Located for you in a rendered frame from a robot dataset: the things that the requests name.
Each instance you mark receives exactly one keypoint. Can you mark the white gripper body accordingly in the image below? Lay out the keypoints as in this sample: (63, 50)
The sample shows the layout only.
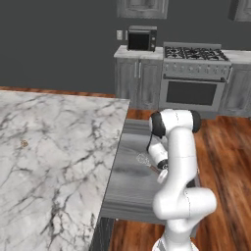
(162, 176)

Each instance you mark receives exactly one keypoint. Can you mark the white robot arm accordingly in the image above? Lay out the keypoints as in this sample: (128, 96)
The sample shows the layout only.
(181, 157)

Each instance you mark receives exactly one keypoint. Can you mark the grey wooden drawer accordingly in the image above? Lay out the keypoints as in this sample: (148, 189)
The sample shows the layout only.
(134, 176)

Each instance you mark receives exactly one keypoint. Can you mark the grey island cabinet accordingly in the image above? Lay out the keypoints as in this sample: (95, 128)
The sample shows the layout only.
(102, 235)

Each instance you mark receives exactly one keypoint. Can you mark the grey base cupboards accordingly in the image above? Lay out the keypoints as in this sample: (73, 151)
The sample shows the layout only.
(139, 81)
(238, 91)

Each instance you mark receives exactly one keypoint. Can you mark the silver stove with oven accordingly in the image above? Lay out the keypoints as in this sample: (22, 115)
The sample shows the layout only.
(192, 81)

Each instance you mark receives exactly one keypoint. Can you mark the black toaster oven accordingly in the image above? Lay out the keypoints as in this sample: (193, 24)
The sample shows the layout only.
(141, 39)

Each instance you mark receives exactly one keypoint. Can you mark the white wall socket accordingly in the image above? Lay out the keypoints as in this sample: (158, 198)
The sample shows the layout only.
(119, 35)

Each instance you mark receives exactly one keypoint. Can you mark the grey wall cupboard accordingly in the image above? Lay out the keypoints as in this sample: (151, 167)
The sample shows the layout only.
(142, 8)
(241, 10)

